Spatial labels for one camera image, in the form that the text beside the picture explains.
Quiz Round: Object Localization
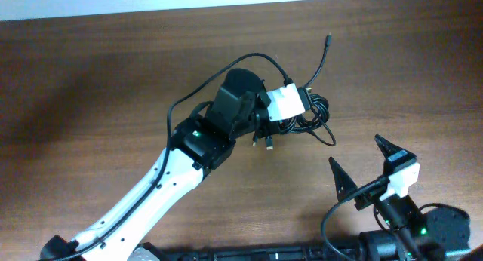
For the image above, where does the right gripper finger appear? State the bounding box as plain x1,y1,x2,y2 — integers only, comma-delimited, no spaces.
374,134,408,167
328,157,358,201

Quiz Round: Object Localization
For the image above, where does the black cable bundle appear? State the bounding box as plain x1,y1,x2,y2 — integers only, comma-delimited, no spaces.
251,32,337,151

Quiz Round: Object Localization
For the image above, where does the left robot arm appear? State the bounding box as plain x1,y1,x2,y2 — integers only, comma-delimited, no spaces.
40,69,305,260

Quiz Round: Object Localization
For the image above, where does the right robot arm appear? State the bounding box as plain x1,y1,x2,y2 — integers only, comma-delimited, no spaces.
321,134,470,260

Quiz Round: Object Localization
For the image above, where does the left camera cable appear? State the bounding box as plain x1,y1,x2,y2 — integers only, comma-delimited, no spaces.
39,52,294,261

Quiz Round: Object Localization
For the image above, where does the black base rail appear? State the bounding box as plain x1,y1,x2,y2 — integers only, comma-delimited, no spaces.
128,243,343,261

